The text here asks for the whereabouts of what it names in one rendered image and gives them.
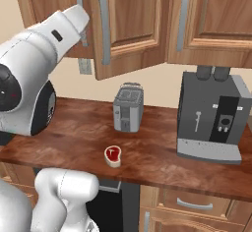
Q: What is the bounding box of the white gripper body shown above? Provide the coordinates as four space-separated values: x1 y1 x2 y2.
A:
59 3 91 41

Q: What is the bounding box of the raw red steak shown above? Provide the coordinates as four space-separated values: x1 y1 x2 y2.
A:
103 145 123 169

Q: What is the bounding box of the wooden base cabinet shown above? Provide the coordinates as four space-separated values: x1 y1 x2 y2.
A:
0 161 39 208

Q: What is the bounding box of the silver toaster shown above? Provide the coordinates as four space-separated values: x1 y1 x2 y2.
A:
112 82 145 134

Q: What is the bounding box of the grey coffee machine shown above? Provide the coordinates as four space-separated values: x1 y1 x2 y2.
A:
175 65 252 166

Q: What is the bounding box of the black dishwasher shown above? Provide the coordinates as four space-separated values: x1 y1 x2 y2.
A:
86 176 141 232

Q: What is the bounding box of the wooden drawer front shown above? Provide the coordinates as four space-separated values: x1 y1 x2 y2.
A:
159 187 236 218

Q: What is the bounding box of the wooden base cupboard door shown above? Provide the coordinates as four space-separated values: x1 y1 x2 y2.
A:
139 205 252 232

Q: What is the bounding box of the grey wall outlet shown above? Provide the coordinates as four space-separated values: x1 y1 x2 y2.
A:
77 57 94 76

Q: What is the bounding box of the grey dishwasher handle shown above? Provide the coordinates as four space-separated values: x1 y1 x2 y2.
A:
97 178 123 194

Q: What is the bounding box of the grey base cupboard handle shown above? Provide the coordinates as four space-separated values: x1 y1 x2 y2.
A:
143 210 152 232

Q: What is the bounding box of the grey drawer handle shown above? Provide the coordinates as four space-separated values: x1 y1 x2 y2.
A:
176 197 214 211

